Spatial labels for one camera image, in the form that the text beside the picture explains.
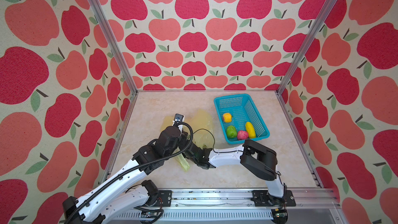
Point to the yellow translucent plastic bag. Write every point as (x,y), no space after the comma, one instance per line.
(202,124)

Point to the green toy fruit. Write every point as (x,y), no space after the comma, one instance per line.
(231,132)

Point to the pink toy fruit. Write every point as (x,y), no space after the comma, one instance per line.
(242,135)

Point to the orange toy fruit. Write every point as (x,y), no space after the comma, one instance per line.
(227,117)

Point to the yellow toy lemon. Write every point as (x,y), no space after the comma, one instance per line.
(250,130)

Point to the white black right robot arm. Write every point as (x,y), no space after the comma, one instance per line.
(260,160)

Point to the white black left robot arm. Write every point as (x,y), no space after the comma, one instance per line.
(128,189)

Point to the teal plastic mesh basket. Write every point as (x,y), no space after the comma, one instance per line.
(243,109)

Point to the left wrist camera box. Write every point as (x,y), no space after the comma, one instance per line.
(178,118)

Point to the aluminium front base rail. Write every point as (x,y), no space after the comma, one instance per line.
(302,205)

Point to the aluminium left rear corner post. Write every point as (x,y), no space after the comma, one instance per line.
(113,45)

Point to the aluminium corner post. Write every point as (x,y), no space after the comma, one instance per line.
(318,23)
(113,45)

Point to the aluminium right rear corner post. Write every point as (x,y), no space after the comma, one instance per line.
(318,23)

